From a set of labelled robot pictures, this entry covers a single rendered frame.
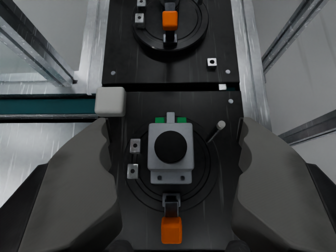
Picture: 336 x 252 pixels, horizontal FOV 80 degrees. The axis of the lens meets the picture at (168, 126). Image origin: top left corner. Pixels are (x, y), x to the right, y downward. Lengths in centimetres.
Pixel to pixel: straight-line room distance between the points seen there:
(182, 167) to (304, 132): 22
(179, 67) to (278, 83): 26
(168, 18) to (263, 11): 39
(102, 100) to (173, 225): 21
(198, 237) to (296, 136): 21
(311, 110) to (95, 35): 48
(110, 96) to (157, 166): 18
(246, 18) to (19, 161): 51
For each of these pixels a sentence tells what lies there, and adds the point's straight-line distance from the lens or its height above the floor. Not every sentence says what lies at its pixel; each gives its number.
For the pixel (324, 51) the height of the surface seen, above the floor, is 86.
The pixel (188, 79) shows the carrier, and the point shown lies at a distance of 36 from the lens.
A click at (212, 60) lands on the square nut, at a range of 38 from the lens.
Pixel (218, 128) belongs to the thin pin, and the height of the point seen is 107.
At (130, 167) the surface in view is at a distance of 28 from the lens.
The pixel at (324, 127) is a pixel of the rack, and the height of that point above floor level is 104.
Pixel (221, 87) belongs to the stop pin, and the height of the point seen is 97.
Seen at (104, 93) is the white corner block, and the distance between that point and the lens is 34.
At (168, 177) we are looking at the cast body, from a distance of 22.
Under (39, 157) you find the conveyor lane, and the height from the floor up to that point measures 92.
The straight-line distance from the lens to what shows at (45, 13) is 69.
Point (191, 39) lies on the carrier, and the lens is 38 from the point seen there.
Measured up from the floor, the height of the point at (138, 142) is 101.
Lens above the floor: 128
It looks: 74 degrees down
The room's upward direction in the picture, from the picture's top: 3 degrees counter-clockwise
